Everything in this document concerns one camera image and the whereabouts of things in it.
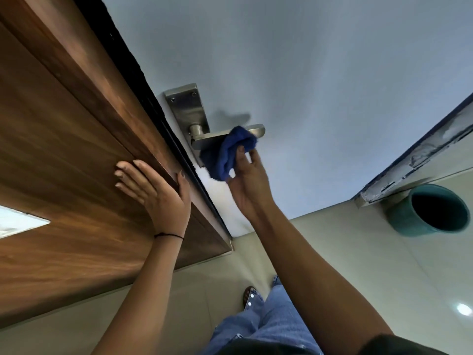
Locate person's right hand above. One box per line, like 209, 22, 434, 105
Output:
226, 145, 277, 223

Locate person's left hand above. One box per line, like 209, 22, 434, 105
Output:
114, 159, 192, 239

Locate blue cleaning cloth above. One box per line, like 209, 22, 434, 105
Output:
200, 125, 258, 182

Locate person's right forearm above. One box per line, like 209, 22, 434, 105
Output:
254, 202, 394, 355

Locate person's left forearm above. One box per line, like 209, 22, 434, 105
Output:
90, 236, 185, 355

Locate black door seal strip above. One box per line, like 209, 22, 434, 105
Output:
71, 0, 233, 241

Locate grey door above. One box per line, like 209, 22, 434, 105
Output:
100, 0, 473, 238

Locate brown studded sandal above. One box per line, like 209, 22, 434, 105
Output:
242, 286, 260, 312

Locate blue jeans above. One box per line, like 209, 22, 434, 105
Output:
201, 275, 325, 355

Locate teal plastic bucket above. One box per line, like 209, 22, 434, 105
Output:
386, 183, 471, 238

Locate silver door handle lever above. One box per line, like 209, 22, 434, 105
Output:
189, 123, 266, 152

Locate silver handle back plate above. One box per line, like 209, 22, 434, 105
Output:
164, 83, 211, 169

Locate brown wooden door frame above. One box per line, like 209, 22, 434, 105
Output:
0, 0, 235, 329

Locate chipped white door frame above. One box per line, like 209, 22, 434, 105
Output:
353, 93, 473, 209

